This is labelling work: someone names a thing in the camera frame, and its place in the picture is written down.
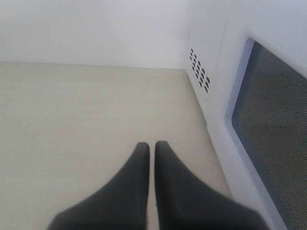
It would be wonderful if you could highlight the white microwave door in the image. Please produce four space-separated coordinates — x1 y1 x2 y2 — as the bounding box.
208 0 307 230

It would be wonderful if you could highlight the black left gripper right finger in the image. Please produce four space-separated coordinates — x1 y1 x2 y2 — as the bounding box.
154 141 268 230

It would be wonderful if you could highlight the white microwave oven body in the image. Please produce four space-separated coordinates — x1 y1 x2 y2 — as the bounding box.
184 0 307 130

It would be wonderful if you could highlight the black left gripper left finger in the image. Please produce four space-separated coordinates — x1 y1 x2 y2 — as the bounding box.
48 142 150 230

